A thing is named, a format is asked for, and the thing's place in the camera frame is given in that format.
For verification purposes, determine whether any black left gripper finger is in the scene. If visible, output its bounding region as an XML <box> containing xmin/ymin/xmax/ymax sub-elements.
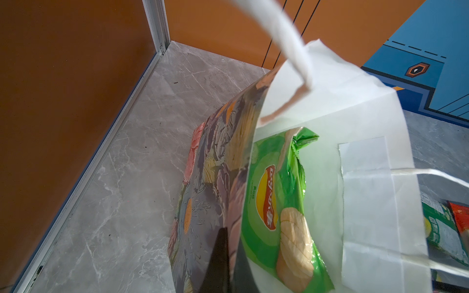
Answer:
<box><xmin>197</xmin><ymin>226</ymin><xmax>261</xmax><ymax>293</ymax></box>

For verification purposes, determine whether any floral paper bag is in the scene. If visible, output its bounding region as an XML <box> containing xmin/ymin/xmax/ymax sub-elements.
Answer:
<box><xmin>168</xmin><ymin>1</ymin><xmax>469</xmax><ymax>293</ymax></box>

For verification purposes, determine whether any green Lays chips bag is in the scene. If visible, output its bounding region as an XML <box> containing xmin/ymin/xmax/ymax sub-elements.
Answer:
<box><xmin>241</xmin><ymin>127</ymin><xmax>334</xmax><ymax>293</ymax></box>

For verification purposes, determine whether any red small snack packet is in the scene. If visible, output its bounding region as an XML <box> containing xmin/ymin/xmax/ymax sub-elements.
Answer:
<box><xmin>448</xmin><ymin>201</ymin><xmax>469</xmax><ymax>253</ymax></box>

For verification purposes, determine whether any green white snack packet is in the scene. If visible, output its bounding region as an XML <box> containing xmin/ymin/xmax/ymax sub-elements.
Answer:
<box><xmin>421</xmin><ymin>194</ymin><xmax>469</xmax><ymax>267</ymax></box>

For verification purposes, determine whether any aluminium left corner post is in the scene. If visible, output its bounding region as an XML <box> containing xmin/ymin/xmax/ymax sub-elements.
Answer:
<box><xmin>142</xmin><ymin>0</ymin><xmax>171</xmax><ymax>55</ymax></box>

